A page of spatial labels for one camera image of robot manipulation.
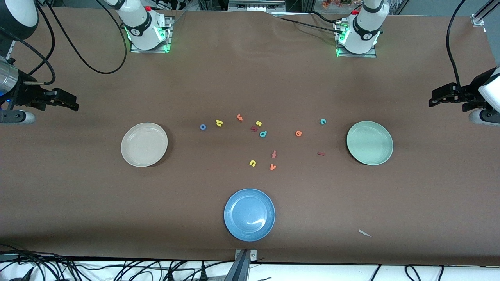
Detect short aluminium profile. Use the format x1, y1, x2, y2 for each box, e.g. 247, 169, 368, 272
471, 0, 500, 26

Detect green plate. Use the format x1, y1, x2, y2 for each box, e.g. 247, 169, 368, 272
346, 121, 394, 166

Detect beige brown plate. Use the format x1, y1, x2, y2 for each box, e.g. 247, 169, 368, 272
121, 123, 168, 167

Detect brown table cover sheet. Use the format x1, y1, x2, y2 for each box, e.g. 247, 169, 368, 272
0, 7, 500, 267

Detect orange flower decoration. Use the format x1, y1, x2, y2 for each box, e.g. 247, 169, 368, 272
321, 0, 362, 10

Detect grey equipment box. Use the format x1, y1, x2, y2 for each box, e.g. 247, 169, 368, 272
228, 0, 286, 13

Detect blue plate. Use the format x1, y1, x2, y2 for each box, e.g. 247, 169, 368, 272
224, 189, 276, 242

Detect white lower board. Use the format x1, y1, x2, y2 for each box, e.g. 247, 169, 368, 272
0, 256, 500, 281

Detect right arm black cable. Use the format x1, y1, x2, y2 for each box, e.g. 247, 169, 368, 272
0, 0, 128, 85

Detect long aluminium rail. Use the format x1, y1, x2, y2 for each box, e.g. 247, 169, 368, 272
5, 37, 18, 59

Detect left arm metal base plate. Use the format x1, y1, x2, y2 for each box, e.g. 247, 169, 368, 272
334, 19, 378, 59

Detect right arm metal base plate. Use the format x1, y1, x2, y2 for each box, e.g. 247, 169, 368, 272
130, 16, 173, 53

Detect thin black table cable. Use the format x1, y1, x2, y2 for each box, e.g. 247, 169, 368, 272
273, 11, 352, 34

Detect grey metal camera bracket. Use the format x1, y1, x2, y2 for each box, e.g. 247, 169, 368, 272
234, 249, 258, 281

